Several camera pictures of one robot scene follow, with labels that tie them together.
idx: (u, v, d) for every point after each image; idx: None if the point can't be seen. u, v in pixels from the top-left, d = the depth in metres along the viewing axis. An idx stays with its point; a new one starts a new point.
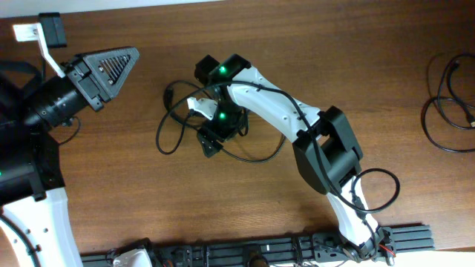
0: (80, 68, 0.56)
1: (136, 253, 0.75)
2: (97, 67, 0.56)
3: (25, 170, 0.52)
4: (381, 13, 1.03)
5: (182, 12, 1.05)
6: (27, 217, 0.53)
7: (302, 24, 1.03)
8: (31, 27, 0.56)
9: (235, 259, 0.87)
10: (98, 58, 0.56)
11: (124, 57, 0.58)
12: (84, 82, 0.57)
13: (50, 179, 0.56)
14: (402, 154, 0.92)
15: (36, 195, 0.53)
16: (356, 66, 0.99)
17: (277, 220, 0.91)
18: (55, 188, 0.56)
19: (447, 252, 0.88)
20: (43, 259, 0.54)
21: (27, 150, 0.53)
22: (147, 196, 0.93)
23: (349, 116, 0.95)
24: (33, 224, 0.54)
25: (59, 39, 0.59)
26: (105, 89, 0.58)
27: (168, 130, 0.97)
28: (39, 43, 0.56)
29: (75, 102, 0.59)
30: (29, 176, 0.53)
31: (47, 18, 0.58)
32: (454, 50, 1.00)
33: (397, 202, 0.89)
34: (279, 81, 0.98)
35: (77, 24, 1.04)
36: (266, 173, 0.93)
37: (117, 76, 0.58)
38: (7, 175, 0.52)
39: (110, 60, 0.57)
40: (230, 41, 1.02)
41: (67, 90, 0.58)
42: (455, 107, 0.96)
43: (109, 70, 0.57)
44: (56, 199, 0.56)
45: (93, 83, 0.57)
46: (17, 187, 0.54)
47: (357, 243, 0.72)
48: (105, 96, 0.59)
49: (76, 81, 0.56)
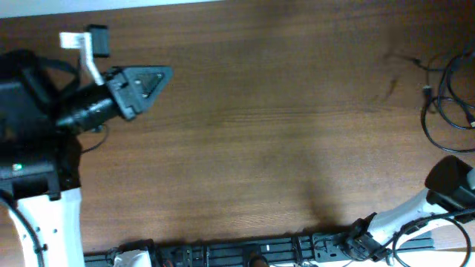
0: (119, 78, 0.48)
1: (132, 259, 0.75)
2: (135, 80, 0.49)
3: (45, 168, 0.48)
4: (381, 12, 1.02)
5: (181, 11, 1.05)
6: (39, 216, 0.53)
7: (302, 24, 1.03)
8: (79, 37, 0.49)
9: (235, 259, 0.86)
10: (136, 71, 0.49)
11: (158, 75, 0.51)
12: (122, 93, 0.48)
13: (67, 179, 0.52)
14: (401, 154, 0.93)
15: (53, 194, 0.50)
16: (357, 65, 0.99)
17: (277, 220, 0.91)
18: (70, 189, 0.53)
19: (447, 252, 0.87)
20: (47, 259, 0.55)
21: (48, 147, 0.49)
22: (147, 196, 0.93)
23: (348, 116, 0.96)
24: (43, 223, 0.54)
25: (104, 50, 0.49)
26: (140, 103, 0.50)
27: (168, 130, 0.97)
28: (84, 53, 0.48)
29: (109, 109, 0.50)
30: (47, 174, 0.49)
31: (96, 29, 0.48)
32: (455, 50, 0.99)
33: (395, 200, 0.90)
34: (280, 82, 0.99)
35: (77, 24, 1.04)
36: (266, 173, 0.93)
37: (152, 90, 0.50)
38: (25, 170, 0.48)
39: (146, 74, 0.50)
40: (229, 42, 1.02)
41: (104, 96, 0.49)
42: (456, 107, 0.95)
43: (145, 84, 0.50)
44: (72, 200, 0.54)
45: (129, 94, 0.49)
46: (34, 183, 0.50)
47: (368, 230, 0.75)
48: (138, 110, 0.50)
49: (113, 90, 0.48)
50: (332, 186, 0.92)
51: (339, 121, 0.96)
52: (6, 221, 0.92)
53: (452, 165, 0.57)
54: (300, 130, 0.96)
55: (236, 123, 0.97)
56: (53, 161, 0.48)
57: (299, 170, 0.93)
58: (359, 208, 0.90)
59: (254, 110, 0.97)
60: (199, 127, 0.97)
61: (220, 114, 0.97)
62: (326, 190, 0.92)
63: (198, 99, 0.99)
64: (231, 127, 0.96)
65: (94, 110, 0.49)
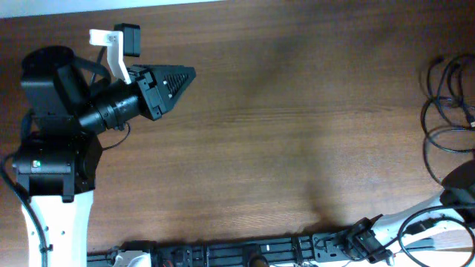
0: (149, 78, 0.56)
1: (131, 261, 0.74)
2: (162, 81, 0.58)
3: (62, 170, 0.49)
4: (381, 12, 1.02)
5: (182, 11, 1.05)
6: (50, 214, 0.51)
7: (302, 24, 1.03)
8: (108, 35, 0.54)
9: (235, 259, 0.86)
10: (163, 73, 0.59)
11: (181, 76, 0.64)
12: (151, 92, 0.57)
13: (83, 182, 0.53)
14: (401, 154, 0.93)
15: (65, 196, 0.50)
16: (357, 65, 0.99)
17: (278, 220, 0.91)
18: (83, 193, 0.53)
19: (447, 252, 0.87)
20: (50, 261, 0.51)
21: (68, 150, 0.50)
22: (148, 196, 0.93)
23: (349, 116, 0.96)
24: (53, 222, 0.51)
25: (135, 48, 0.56)
26: (167, 101, 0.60)
27: (168, 130, 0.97)
28: (118, 50, 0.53)
29: (133, 106, 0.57)
30: (64, 176, 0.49)
31: (128, 28, 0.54)
32: (456, 49, 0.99)
33: (395, 200, 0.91)
34: (280, 82, 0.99)
35: (80, 24, 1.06)
36: (266, 173, 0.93)
37: (174, 90, 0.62)
38: (45, 168, 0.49)
39: (171, 76, 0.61)
40: (230, 42, 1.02)
41: (130, 95, 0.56)
42: (456, 107, 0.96)
43: (170, 84, 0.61)
44: (82, 205, 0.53)
45: (157, 93, 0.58)
46: (52, 183, 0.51)
47: (372, 228, 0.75)
48: (164, 108, 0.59)
49: (144, 90, 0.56)
50: (332, 186, 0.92)
51: (339, 121, 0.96)
52: (6, 221, 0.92)
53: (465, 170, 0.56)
54: (300, 130, 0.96)
55: (237, 123, 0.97)
56: (70, 165, 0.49)
57: (299, 170, 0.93)
58: (359, 208, 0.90)
59: (254, 110, 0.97)
60: (200, 127, 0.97)
61: (220, 114, 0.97)
62: (326, 189, 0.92)
63: (199, 98, 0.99)
64: (231, 127, 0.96)
65: (119, 107, 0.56)
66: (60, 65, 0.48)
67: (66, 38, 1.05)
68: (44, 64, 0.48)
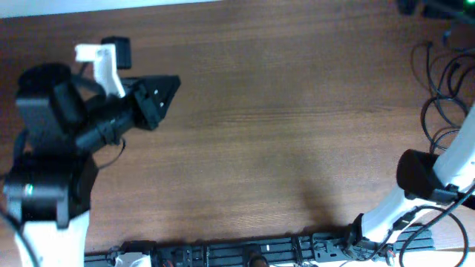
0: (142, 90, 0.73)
1: None
2: (148, 93, 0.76)
3: (56, 194, 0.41)
4: (380, 12, 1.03)
5: (182, 12, 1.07)
6: (44, 242, 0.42)
7: (301, 23, 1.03)
8: None
9: (235, 259, 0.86)
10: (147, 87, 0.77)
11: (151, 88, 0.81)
12: (148, 103, 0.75)
13: (79, 206, 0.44)
14: (401, 154, 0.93)
15: (60, 222, 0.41)
16: (356, 65, 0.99)
17: (278, 220, 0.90)
18: (79, 219, 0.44)
19: (447, 253, 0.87)
20: None
21: (61, 171, 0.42)
22: (147, 196, 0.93)
23: (348, 116, 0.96)
24: (48, 251, 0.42)
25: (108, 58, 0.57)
26: (156, 111, 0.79)
27: (168, 130, 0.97)
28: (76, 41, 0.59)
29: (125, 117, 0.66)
30: (59, 199, 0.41)
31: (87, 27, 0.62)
32: (454, 50, 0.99)
33: None
34: (280, 82, 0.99)
35: (81, 24, 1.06)
36: (266, 173, 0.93)
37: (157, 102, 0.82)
38: (36, 193, 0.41)
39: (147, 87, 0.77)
40: (229, 42, 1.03)
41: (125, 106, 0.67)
42: (456, 107, 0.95)
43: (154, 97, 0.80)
44: (79, 230, 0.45)
45: (152, 104, 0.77)
46: (44, 209, 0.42)
47: (365, 234, 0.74)
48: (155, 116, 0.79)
49: (140, 101, 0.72)
50: (332, 186, 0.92)
51: (340, 121, 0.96)
52: None
53: (418, 163, 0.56)
54: (300, 129, 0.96)
55: (236, 123, 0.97)
56: (64, 186, 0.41)
57: (299, 169, 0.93)
58: (359, 208, 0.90)
59: (254, 110, 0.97)
60: (200, 127, 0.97)
61: (220, 113, 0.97)
62: (326, 190, 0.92)
63: (198, 98, 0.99)
64: (231, 127, 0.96)
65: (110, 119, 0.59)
66: (56, 83, 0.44)
67: (66, 38, 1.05)
68: (39, 81, 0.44)
